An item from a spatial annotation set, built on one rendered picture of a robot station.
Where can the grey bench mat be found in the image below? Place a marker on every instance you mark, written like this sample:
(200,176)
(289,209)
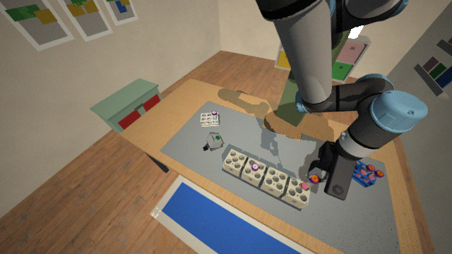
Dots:
(363,223)

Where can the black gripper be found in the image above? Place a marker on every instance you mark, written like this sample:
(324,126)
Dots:
(327,153)

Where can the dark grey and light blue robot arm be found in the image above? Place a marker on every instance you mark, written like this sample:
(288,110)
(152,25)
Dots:
(306,29)

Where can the blue tube rack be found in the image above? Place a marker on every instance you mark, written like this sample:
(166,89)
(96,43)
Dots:
(360,179)

